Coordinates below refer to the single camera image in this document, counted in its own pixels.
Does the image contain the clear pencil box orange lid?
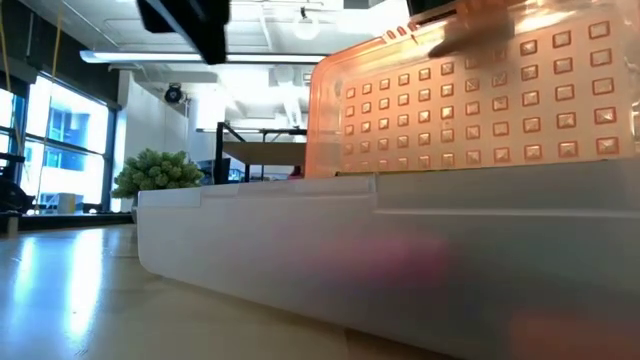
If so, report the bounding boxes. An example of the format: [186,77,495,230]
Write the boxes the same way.
[135,0,640,360]

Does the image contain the large window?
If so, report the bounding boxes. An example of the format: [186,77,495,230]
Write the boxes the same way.
[0,73,120,217]

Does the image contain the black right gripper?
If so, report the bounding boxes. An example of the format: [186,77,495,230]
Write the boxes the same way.
[406,0,517,59]

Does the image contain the long ceiling light bar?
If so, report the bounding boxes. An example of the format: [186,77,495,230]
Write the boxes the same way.
[78,49,329,65]

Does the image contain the white cable coil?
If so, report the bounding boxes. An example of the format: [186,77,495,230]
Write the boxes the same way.
[291,11,322,42]

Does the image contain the wooden shelf riser black legs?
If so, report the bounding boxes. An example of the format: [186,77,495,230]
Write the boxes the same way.
[213,121,309,186]

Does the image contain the black round ceiling speaker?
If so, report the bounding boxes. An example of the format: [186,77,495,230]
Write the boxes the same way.
[164,83,185,106]

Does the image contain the green artificial succulent plant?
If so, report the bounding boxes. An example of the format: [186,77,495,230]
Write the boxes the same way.
[110,147,207,203]

